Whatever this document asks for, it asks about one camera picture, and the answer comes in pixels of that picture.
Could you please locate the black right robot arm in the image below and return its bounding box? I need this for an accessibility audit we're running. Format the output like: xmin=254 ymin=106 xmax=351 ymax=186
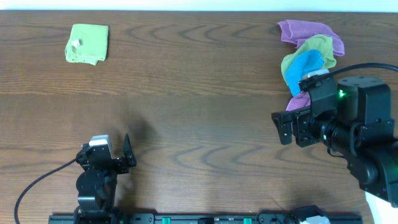
xmin=272 ymin=75 xmax=397 ymax=223

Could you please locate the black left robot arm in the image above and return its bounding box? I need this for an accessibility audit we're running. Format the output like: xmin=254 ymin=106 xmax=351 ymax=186
xmin=73 ymin=135 xmax=137 ymax=224

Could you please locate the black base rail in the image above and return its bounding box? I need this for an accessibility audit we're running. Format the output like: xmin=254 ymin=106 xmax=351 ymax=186
xmin=48 ymin=205 xmax=363 ymax=224

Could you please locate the purple cloth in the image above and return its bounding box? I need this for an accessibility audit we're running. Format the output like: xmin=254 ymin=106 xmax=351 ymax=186
xmin=286 ymin=92 xmax=311 ymax=111
xmin=277 ymin=20 xmax=345 ymax=57

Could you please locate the purple cloth far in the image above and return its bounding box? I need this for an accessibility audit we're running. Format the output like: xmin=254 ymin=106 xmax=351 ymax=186
xmin=277 ymin=20 xmax=345 ymax=57

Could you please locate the light green microfiber cloth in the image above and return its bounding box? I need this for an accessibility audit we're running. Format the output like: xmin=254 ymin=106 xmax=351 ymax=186
xmin=65 ymin=24 xmax=109 ymax=66

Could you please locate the green cloth in pile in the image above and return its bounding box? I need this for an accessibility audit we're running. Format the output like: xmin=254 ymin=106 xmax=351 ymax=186
xmin=281 ymin=34 xmax=336 ymax=81

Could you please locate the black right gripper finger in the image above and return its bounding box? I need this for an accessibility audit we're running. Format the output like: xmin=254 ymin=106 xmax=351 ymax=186
xmin=271 ymin=112 xmax=280 ymax=136
xmin=276 ymin=111 xmax=293 ymax=145

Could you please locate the blue microfiber cloth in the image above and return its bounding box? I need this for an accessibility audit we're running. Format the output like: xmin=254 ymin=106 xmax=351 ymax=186
xmin=284 ymin=50 xmax=325 ymax=96

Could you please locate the purple cloth near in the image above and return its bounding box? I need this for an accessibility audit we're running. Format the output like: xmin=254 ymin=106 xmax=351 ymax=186
xmin=286 ymin=92 xmax=311 ymax=111

